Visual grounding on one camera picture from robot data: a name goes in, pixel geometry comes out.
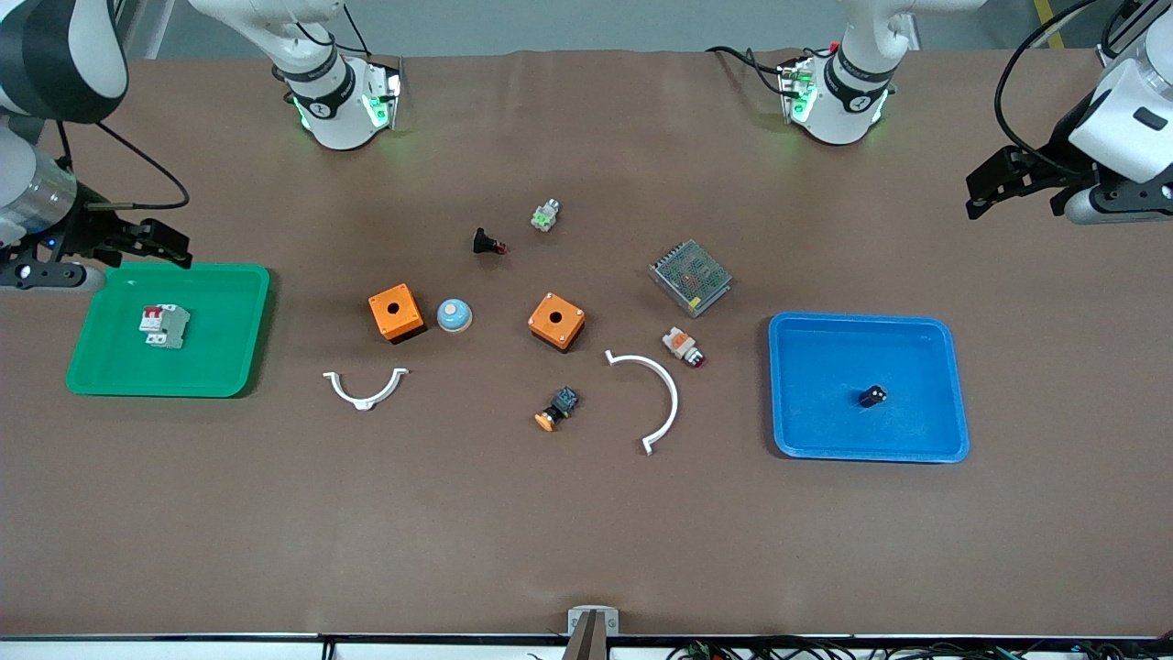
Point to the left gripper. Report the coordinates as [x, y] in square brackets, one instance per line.
[1050, 163]

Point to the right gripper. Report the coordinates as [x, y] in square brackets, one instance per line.
[84, 229]

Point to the white circuit breaker red switches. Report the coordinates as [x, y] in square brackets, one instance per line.
[169, 325]

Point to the black cylindrical capacitor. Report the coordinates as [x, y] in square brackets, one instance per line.
[872, 396]

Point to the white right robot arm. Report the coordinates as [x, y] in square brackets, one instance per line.
[321, 101]

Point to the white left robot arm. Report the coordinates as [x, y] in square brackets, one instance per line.
[848, 101]

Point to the green plastic tray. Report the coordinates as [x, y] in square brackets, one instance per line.
[220, 357]

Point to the small white pipe clamp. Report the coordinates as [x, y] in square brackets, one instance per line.
[365, 401]

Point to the orange button box with hole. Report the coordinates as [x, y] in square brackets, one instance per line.
[568, 328]
[408, 321]

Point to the blue plastic tray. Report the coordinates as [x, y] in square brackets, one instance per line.
[825, 385]

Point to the light blue round dome buzzer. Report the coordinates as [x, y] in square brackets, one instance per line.
[454, 316]

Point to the small black red indicator lamp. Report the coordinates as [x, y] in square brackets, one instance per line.
[482, 241]

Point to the metal mesh power supply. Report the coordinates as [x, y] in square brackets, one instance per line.
[692, 278]

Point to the green-white small connector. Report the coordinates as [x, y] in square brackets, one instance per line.
[545, 217]

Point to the large white pipe clamp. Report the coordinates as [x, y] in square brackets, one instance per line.
[672, 390]

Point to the yellow mushroom push button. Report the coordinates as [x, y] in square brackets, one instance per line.
[548, 421]

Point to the aluminium frame profile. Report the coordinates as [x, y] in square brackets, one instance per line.
[137, 32]

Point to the orange-white cylindrical switch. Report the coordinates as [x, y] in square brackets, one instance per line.
[680, 344]

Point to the white table edge rail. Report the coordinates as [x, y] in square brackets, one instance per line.
[137, 651]

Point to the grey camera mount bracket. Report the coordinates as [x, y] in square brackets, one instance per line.
[605, 621]

